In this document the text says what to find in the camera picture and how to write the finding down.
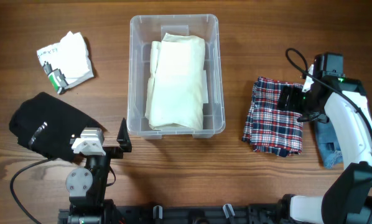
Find black folded garment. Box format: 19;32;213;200
9;92;101;162

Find white printed folded shirt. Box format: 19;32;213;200
37;32;94;95

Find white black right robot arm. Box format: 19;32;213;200
279;78;372;223

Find clear plastic storage bin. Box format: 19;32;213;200
127;14;226;139

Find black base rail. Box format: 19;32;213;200
57;203;286;224

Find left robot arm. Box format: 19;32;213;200
58;119;132;224

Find red navy plaid shirt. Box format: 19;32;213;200
241;77;303;157

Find cream folded cloth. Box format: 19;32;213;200
145;33;205;130

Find blue denim jeans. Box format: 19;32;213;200
314;121;343;169

